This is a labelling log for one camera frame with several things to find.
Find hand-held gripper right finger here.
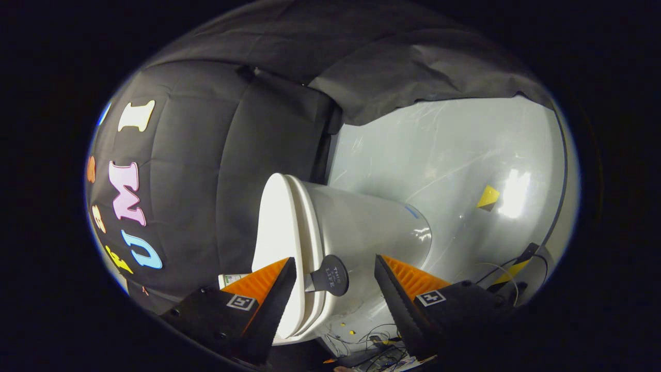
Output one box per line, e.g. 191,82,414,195
374,254,517,362

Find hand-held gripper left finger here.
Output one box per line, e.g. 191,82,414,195
158,257,297,366

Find black round lid lifter handle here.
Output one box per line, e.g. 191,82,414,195
305,254,350,297

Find white toilet lid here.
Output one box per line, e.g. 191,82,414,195
251,173,310,345

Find white toilet bowl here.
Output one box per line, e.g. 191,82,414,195
218,178,433,344

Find white toilet seat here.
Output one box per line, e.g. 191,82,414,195
286,175,326,332

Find yellow tape piece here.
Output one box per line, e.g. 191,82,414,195
476,185,501,212
495,258,531,286

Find black backdrop cloth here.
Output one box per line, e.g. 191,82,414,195
85,0,556,312

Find tangle of thin cables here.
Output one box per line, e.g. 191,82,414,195
324,324,421,371

